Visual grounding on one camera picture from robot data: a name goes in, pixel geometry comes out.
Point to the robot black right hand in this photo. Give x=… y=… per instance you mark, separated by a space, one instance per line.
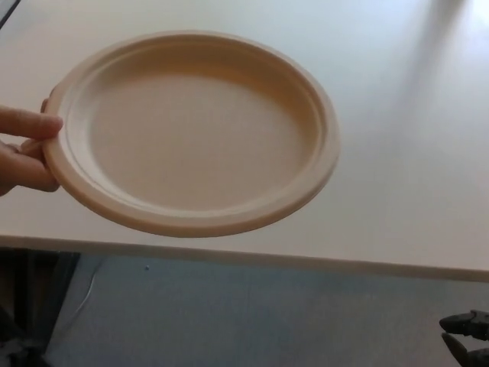
x=475 y=325

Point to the beige round paper plate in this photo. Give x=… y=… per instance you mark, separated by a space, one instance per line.
x=198 y=145

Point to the dark table leg frame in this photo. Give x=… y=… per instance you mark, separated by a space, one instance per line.
x=26 y=290

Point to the person's bare hand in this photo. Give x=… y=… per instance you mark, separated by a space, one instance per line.
x=23 y=122

